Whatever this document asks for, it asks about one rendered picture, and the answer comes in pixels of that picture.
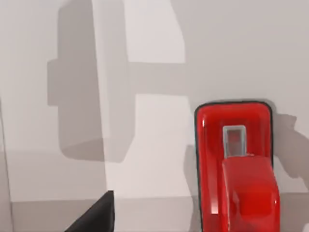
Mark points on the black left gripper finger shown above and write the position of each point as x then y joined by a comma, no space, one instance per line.
99,215

